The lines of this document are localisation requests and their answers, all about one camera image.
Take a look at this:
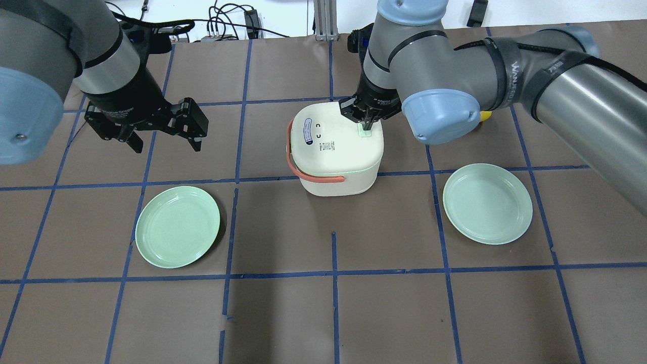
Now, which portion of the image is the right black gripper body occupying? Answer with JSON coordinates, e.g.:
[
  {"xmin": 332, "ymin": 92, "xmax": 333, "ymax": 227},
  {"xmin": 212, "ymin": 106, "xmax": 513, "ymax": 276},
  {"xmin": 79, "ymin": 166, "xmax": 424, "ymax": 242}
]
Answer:
[{"xmin": 353, "ymin": 71, "xmax": 401, "ymax": 112}]

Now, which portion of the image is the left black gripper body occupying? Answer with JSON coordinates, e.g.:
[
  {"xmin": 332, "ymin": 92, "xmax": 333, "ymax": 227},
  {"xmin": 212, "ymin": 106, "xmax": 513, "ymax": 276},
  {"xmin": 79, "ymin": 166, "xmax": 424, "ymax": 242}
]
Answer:
[{"xmin": 87, "ymin": 68, "xmax": 172, "ymax": 133}]

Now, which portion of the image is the white rice cooker orange handle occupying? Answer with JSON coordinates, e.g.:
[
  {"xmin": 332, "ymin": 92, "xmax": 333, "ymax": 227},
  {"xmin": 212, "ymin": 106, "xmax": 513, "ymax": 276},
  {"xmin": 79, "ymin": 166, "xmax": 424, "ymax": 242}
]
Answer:
[{"xmin": 287, "ymin": 101, "xmax": 384, "ymax": 197}]

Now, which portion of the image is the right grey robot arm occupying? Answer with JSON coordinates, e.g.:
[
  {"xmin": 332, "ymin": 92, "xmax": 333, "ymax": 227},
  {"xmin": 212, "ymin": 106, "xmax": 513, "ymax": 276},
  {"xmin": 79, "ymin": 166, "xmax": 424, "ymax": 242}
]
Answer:
[{"xmin": 339, "ymin": 1, "xmax": 646, "ymax": 214}]

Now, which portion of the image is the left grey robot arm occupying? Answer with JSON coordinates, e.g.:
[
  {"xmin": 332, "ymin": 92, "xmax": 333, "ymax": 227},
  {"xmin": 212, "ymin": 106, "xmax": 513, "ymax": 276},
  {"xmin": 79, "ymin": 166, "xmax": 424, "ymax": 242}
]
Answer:
[{"xmin": 1, "ymin": 1, "xmax": 208, "ymax": 164}]

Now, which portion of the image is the yellow lemon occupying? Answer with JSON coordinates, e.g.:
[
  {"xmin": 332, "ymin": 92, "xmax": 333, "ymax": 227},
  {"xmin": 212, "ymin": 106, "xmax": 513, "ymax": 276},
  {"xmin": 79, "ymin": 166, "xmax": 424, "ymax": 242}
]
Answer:
[{"xmin": 479, "ymin": 111, "xmax": 492, "ymax": 122}]

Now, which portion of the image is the left green plate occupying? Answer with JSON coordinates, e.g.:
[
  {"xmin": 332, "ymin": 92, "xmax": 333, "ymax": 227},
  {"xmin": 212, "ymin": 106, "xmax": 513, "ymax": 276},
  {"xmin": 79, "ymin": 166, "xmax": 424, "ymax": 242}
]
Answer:
[{"xmin": 134, "ymin": 186, "xmax": 220, "ymax": 269}]

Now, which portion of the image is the green plate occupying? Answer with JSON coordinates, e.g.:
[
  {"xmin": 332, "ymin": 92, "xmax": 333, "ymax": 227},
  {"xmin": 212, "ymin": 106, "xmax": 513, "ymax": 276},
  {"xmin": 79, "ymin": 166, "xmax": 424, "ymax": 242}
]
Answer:
[
  {"xmin": 134, "ymin": 186, "xmax": 220, "ymax": 269},
  {"xmin": 443, "ymin": 163, "xmax": 533, "ymax": 246}
]

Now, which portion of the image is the black power adapter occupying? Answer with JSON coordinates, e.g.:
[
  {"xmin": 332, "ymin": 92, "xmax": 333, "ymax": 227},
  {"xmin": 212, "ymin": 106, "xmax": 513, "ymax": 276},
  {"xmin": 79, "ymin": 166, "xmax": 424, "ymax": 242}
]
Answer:
[{"xmin": 244, "ymin": 9, "xmax": 261, "ymax": 39}]

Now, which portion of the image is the black object top right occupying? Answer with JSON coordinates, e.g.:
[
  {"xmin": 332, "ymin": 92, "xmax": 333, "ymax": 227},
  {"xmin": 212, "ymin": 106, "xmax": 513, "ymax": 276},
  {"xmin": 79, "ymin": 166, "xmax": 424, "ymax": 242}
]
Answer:
[{"xmin": 466, "ymin": 0, "xmax": 488, "ymax": 28}]

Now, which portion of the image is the right green plate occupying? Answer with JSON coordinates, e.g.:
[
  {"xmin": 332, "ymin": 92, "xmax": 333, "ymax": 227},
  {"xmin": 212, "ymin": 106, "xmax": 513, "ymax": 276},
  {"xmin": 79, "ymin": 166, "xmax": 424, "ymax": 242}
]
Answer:
[{"xmin": 443, "ymin": 163, "xmax": 533, "ymax": 246}]

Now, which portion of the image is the aluminium frame post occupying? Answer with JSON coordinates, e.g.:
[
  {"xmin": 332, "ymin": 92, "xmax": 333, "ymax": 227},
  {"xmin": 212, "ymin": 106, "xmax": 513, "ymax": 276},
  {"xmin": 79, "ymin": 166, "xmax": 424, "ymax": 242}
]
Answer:
[{"xmin": 313, "ymin": 0, "xmax": 339, "ymax": 41}]

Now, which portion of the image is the black cables bundle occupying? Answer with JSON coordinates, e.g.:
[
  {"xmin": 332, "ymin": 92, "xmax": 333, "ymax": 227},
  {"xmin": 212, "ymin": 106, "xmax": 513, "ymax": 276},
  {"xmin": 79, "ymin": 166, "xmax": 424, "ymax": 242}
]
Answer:
[{"xmin": 106, "ymin": 0, "xmax": 290, "ymax": 43}]

